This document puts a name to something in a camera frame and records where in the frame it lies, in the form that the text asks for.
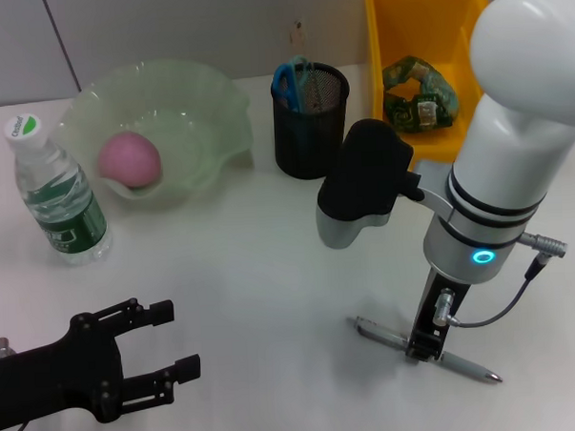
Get gripper cable with plug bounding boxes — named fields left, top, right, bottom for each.
left=429, top=229, right=573, bottom=329
left=0, top=335, right=30, bottom=431

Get blue scissors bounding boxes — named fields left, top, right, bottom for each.
left=270, top=54, right=316, bottom=116

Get black mesh pen cup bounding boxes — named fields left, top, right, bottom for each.
left=269, top=60, right=355, bottom=182

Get green plastic wrapper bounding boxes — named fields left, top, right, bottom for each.
left=380, top=51, right=462, bottom=135

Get silver grey ballpoint pen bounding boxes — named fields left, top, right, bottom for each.
left=346, top=309, right=504, bottom=391

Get left gripper cable with plug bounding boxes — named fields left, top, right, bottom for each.
left=0, top=335, right=30, bottom=431

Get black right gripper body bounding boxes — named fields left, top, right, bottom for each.
left=406, top=264, right=474, bottom=346

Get pale green glass bowl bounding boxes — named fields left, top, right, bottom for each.
left=51, top=55, right=258, bottom=216

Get yellow plastic storage bin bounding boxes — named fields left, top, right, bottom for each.
left=363, top=0, right=499, bottom=165

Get pink peach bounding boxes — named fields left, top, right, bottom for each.
left=95, top=129, right=164, bottom=191

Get clear water bottle green label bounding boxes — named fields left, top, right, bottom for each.
left=4, top=108, right=115, bottom=271

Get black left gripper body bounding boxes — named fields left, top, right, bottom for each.
left=0, top=311, right=129, bottom=431

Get right gripper cable with plug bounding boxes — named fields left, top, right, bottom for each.
left=429, top=229, right=573, bottom=329

